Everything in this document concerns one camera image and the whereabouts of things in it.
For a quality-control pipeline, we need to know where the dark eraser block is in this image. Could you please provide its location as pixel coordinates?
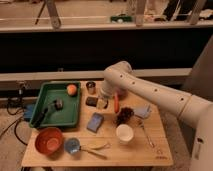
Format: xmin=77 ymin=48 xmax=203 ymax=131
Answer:
xmin=86 ymin=97 xmax=98 ymax=107

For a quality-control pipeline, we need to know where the red bowl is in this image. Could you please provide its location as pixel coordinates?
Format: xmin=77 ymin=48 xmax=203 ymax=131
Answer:
xmin=35 ymin=127 xmax=63 ymax=156

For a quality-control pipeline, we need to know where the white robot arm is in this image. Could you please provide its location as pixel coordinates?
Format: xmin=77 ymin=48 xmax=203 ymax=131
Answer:
xmin=100 ymin=61 xmax=213 ymax=171

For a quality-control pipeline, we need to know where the blue small bowl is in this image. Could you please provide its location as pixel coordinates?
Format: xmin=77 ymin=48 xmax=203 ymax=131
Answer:
xmin=64 ymin=138 xmax=80 ymax=154

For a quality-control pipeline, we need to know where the orange carrot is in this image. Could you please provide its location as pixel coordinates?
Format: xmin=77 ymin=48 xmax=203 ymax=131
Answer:
xmin=114 ymin=93 xmax=119 ymax=113

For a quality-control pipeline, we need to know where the blue sponge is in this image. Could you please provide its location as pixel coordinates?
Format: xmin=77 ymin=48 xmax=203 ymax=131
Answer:
xmin=87 ymin=113 xmax=104 ymax=133

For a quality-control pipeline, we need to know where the dark pinecone bunch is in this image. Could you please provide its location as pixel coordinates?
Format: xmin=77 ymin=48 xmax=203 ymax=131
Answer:
xmin=116 ymin=107 xmax=134 ymax=125

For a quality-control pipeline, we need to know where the orange peach fruit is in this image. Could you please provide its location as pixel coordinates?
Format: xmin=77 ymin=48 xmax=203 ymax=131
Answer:
xmin=67 ymin=84 xmax=77 ymax=96

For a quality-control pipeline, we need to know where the white cup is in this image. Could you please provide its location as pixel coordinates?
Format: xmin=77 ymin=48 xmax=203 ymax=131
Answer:
xmin=116 ymin=124 xmax=134 ymax=144

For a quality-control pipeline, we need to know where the blue grey cloth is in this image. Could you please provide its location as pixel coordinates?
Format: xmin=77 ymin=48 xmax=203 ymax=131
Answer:
xmin=133 ymin=105 xmax=151 ymax=119

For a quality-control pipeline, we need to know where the green plastic tray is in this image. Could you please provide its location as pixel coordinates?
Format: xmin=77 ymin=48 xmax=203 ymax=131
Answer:
xmin=30 ymin=81 xmax=81 ymax=129

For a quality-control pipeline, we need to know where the wooden spoon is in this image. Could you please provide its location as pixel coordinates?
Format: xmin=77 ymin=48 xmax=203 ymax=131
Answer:
xmin=81 ymin=142 xmax=111 ymax=150

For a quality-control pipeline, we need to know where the black cable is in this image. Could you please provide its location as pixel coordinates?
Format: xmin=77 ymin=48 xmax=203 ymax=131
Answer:
xmin=0 ymin=83 xmax=29 ymax=146

